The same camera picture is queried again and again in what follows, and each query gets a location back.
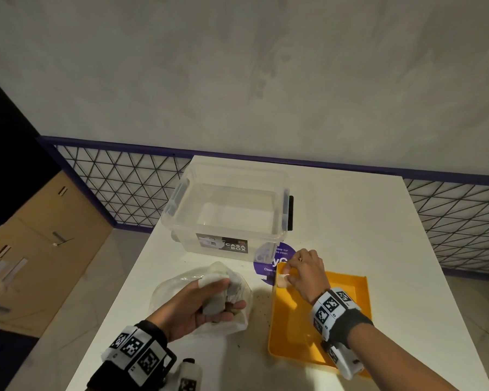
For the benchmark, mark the person's left hand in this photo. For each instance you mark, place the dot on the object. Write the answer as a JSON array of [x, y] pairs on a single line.
[[185, 309]]

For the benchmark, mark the person's right hand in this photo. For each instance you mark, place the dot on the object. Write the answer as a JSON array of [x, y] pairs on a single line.
[[309, 276]]

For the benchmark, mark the person's left thumb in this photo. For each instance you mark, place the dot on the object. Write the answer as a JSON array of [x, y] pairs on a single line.
[[215, 285]]

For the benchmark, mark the person's right fingers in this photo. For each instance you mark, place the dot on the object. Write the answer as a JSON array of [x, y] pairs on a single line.
[[295, 264]]

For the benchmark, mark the white tea bag sachet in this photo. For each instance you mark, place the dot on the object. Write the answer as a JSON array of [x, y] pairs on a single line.
[[218, 299]]

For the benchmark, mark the small white tea bag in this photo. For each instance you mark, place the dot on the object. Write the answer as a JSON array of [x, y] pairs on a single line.
[[282, 280]]

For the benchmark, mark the person's right forearm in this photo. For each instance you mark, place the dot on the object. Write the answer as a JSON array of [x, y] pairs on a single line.
[[395, 362]]

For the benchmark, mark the person's left forearm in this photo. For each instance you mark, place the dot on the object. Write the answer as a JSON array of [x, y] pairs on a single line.
[[106, 380]]

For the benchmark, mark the round purple sticker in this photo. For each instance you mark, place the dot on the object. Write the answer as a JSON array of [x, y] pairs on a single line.
[[269, 260]]

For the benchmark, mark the clear plastic bag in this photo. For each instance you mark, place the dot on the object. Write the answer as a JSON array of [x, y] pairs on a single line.
[[167, 289]]

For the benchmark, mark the black box latch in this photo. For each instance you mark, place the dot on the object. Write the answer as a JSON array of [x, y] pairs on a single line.
[[289, 213]]

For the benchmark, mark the yellow plastic tray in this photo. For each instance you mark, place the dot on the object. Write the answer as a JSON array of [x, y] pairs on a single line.
[[293, 321]]

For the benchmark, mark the right wrist marker band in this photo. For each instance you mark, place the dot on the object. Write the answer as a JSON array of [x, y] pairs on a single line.
[[334, 307]]

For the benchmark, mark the wrist marker band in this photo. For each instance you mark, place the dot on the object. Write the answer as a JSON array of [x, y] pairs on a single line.
[[334, 307], [136, 348]]

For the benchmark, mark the clear plastic storage box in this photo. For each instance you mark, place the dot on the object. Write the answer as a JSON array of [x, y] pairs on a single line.
[[232, 199]]

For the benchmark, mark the grey box latch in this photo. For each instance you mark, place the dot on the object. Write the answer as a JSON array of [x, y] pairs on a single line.
[[178, 197]]

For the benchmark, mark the left wrist marker band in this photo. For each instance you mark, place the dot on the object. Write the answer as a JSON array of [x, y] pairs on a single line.
[[136, 348]]

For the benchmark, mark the brown wooden cabinet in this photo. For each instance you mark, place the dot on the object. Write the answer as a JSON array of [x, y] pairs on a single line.
[[45, 260]]

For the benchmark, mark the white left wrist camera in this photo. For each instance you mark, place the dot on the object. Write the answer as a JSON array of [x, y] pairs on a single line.
[[189, 376]]

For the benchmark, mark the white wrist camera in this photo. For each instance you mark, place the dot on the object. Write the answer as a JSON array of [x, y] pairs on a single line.
[[189, 376], [344, 360]]

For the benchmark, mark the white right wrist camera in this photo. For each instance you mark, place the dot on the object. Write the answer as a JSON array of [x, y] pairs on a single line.
[[344, 360]]

